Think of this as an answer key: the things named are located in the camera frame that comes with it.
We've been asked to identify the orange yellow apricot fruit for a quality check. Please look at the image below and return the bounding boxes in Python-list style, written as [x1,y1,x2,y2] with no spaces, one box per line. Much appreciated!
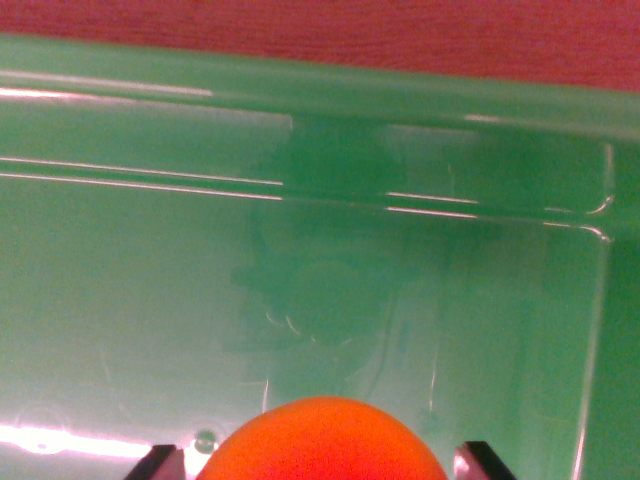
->
[195,396,450,480]

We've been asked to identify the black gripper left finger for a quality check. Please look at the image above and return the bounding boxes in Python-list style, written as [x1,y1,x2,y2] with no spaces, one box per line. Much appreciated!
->
[123,443,186,480]

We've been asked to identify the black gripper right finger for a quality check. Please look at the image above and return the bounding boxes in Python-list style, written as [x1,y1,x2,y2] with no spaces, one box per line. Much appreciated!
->
[453,440,519,480]

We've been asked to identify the green plastic tray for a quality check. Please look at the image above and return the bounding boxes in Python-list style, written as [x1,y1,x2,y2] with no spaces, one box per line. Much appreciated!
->
[0,33,640,480]

